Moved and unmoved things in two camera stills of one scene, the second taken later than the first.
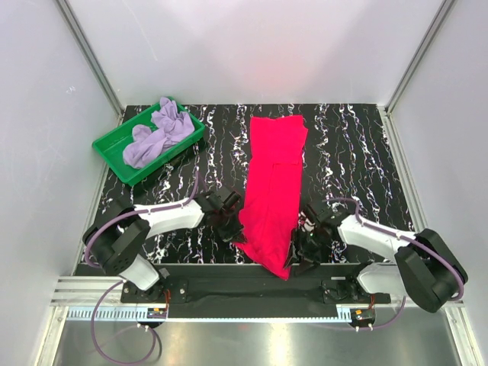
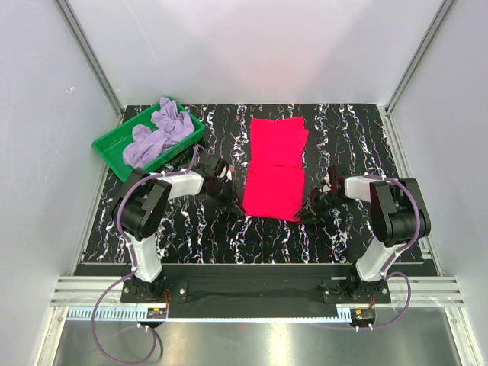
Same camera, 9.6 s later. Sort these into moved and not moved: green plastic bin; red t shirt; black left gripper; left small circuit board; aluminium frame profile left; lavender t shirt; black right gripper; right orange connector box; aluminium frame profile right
Moved: black right gripper; black left gripper; red t shirt
Not moved: left small circuit board; green plastic bin; aluminium frame profile right; right orange connector box; aluminium frame profile left; lavender t shirt
